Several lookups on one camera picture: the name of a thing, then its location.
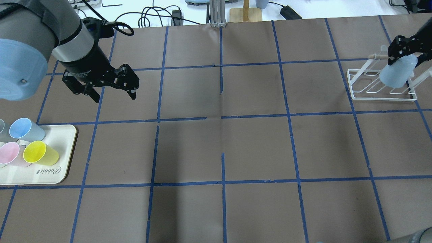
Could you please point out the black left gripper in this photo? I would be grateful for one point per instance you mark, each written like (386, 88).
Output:
(88, 63)

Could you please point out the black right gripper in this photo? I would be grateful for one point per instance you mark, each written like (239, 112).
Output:
(402, 45)

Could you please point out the light blue cup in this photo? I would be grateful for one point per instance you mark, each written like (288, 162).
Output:
(396, 75)

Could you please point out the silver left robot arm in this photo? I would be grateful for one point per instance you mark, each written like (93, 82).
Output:
(34, 30)

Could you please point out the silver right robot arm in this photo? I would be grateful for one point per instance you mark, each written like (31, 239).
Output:
(426, 29)

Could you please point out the yellow cup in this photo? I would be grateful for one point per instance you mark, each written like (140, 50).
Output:
(38, 152)

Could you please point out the grey cup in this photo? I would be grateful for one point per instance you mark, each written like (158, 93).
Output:
(4, 132)

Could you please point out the pink cup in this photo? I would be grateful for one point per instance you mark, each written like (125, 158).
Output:
(11, 154)

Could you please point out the blue cup on desk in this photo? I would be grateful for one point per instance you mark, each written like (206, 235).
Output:
(261, 4)

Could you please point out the cream plastic tray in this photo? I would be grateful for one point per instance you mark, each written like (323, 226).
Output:
(61, 138)

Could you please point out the black power adapter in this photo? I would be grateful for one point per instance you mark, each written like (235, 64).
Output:
(289, 14)

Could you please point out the wooden stand base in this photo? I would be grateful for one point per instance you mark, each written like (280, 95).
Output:
(245, 14)

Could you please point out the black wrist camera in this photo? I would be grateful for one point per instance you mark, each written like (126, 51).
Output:
(99, 28)

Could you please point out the white wire cup rack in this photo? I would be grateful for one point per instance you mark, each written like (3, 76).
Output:
(365, 84)

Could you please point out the aluminium frame post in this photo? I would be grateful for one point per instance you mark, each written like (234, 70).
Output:
(217, 13)

